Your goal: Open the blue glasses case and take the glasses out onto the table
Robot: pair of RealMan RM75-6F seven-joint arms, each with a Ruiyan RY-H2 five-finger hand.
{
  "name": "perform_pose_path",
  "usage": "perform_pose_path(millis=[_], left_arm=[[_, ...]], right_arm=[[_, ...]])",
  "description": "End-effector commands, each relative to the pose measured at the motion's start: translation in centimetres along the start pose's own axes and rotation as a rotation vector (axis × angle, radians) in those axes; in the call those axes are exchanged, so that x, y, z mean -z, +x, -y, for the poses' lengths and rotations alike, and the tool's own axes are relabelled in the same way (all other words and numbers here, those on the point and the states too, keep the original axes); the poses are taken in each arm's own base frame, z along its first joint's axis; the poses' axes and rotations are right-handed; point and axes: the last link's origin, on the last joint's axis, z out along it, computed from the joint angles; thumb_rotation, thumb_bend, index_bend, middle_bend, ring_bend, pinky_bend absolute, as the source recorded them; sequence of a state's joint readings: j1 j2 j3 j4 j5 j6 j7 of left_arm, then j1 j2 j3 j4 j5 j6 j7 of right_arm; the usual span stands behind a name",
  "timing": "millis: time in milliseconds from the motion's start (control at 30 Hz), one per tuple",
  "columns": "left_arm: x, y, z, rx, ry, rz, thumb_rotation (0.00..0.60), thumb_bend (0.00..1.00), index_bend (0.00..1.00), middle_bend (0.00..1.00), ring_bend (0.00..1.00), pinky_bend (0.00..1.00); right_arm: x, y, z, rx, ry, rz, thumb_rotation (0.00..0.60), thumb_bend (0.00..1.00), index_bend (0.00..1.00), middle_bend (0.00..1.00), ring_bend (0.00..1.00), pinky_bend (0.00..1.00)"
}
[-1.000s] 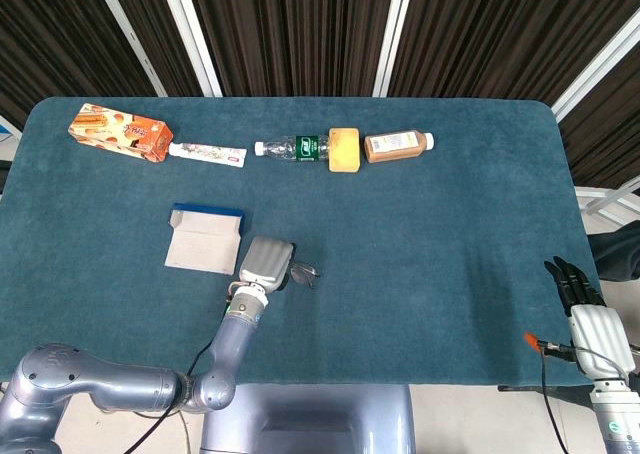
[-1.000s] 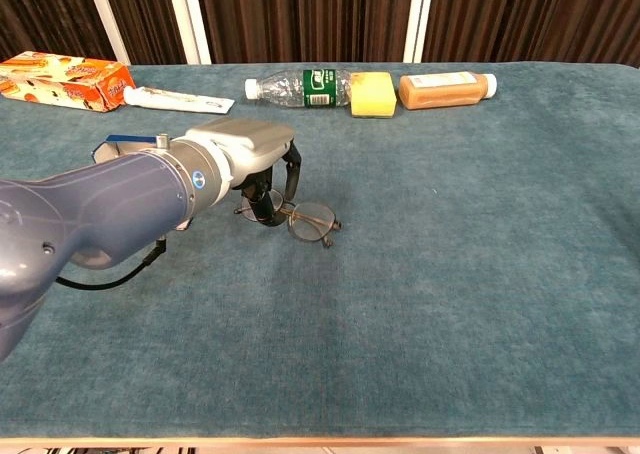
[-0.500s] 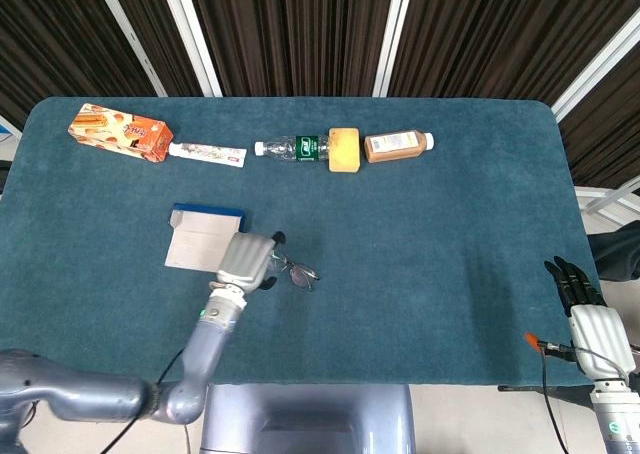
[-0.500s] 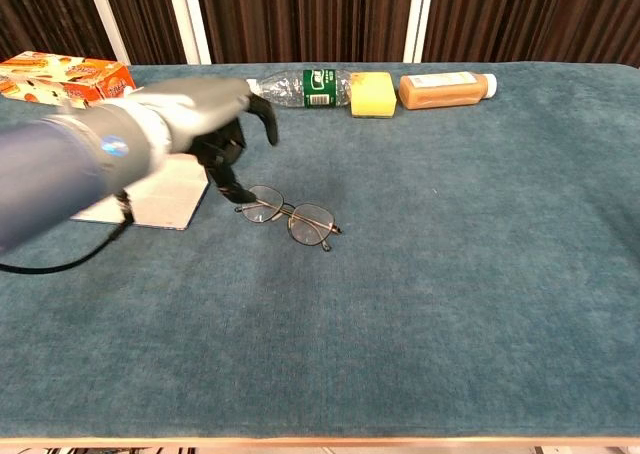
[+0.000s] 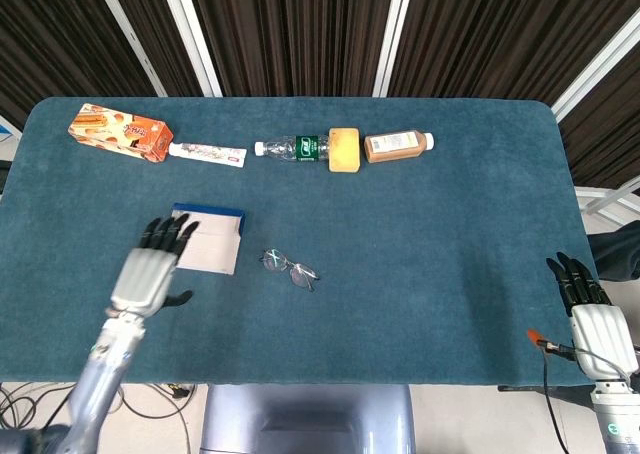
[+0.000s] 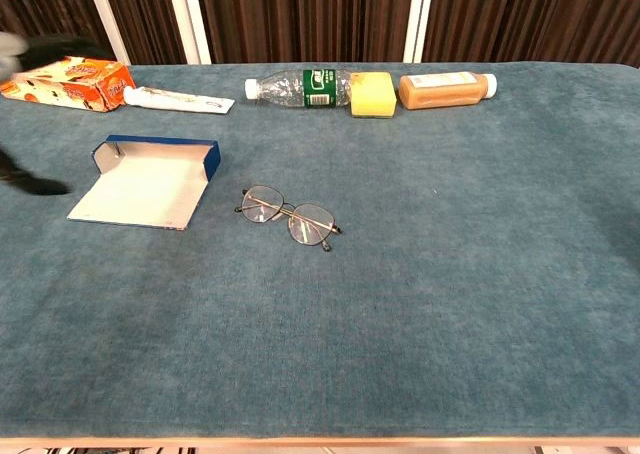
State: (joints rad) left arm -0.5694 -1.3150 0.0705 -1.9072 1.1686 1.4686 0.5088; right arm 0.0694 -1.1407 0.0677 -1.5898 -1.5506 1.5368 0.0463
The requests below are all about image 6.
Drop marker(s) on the wide white frame post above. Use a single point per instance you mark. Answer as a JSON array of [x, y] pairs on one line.
[[419, 19], [189, 19]]

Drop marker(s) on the dark brown curtain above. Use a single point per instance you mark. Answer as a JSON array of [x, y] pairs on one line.
[[300, 14]]

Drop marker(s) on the yellow sponge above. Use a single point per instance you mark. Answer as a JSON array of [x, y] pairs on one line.
[[372, 96]]

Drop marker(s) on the thin-rimmed eyeglasses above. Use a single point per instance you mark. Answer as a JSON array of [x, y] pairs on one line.
[[260, 206]]

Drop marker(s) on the clear bottle green label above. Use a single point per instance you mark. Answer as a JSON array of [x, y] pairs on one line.
[[295, 89]]

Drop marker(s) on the orange biscuit box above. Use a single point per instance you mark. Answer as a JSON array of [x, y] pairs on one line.
[[65, 84]]

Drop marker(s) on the teal table cloth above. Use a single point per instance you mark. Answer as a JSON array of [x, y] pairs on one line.
[[400, 299]]

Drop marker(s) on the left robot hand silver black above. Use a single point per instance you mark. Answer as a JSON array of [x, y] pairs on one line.
[[40, 186]]

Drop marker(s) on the brown drink bottle white cap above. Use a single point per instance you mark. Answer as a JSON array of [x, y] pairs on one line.
[[442, 93]]

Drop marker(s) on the white toothpaste tube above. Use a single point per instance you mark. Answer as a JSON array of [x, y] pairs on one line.
[[180, 101]]

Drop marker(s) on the blue glasses case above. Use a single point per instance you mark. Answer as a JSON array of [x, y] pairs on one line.
[[145, 189]]

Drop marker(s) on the thin white frame post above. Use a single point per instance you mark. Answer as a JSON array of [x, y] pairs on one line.
[[107, 19]]

